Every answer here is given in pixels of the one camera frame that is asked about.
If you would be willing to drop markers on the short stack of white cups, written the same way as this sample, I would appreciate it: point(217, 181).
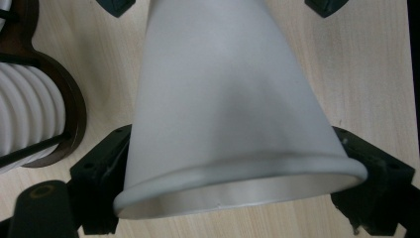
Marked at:
point(26, 109)

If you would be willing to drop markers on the white paper cup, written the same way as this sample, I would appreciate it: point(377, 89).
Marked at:
point(224, 99)

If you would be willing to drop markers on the dark double cup holder rack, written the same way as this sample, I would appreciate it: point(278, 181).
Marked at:
point(75, 109)

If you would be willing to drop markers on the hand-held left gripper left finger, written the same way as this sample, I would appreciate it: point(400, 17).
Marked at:
point(95, 175)

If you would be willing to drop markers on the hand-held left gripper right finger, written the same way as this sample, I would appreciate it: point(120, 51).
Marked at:
point(379, 195)

